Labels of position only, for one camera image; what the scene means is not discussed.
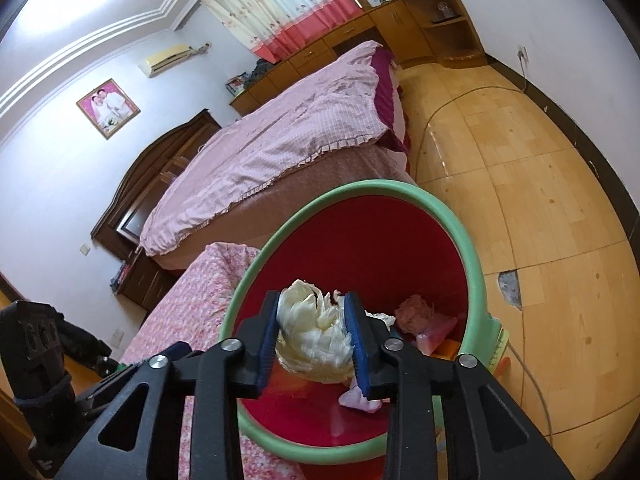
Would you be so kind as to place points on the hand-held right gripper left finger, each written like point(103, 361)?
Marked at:
point(267, 345)

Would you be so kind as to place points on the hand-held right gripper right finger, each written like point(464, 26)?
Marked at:
point(357, 345)

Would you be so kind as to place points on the white cabbage toy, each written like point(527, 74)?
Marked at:
point(310, 345)

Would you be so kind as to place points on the red trash bin green rim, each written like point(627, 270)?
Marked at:
point(375, 240)

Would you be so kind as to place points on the white crumpled paper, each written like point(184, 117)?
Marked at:
point(380, 321)

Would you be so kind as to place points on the pink tissue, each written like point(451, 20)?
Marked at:
point(357, 400)

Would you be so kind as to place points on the pink crumpled paper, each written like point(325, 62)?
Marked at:
point(412, 312)

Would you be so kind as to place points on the pink plastic bag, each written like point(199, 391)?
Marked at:
point(435, 335)

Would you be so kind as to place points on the dark wooden nightstand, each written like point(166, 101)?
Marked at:
point(147, 280)

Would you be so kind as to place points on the stack of books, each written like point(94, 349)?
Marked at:
point(121, 276)

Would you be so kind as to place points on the brown bed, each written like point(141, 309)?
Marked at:
point(325, 175)

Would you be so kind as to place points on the dark wooden headboard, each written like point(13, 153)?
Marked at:
point(150, 170)

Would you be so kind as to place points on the dark clothes pile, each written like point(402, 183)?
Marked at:
point(261, 70)

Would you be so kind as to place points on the white air conditioner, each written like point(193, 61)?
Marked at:
point(165, 60)

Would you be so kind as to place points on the long wooden cabinet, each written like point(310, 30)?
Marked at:
point(350, 35)

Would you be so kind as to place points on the pink and cream curtain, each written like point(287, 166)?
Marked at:
point(280, 5)

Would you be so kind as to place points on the glass jar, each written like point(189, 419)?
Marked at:
point(444, 10)

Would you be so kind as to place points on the framed wall photo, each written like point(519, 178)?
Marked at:
point(107, 108)

